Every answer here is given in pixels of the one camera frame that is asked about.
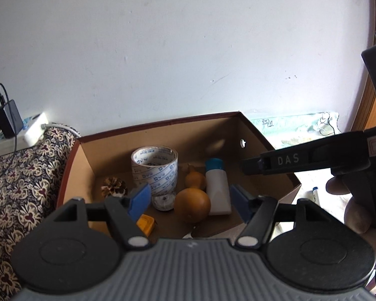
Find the dark floral patterned cloth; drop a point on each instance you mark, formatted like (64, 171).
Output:
(18, 194)

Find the pine cone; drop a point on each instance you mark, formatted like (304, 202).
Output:
(112, 186)

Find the small round white tin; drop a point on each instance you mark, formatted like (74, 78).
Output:
(164, 202)

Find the white bottle with blue cap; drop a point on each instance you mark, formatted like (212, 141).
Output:
(217, 191)

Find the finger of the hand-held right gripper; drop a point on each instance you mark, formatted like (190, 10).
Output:
(300, 158)

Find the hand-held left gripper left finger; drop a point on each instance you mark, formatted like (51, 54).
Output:
(140, 200)

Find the printed white tape roll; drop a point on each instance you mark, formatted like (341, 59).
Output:
(153, 175)

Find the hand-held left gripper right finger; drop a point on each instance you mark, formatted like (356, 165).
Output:
(241, 202)

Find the black charger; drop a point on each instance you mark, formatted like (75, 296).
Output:
(7, 119)

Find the small white blue-capped bottle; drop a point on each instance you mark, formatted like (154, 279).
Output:
(315, 196)

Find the orange gourd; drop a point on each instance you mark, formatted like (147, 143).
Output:
(192, 205)

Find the person's right hand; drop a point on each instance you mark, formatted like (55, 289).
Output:
(357, 216)

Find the brown cardboard shoe box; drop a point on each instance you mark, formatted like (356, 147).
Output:
(112, 150)

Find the pale green printed blanket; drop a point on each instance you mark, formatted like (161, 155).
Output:
(300, 125)

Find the white power strip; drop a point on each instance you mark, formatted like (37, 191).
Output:
(31, 128)

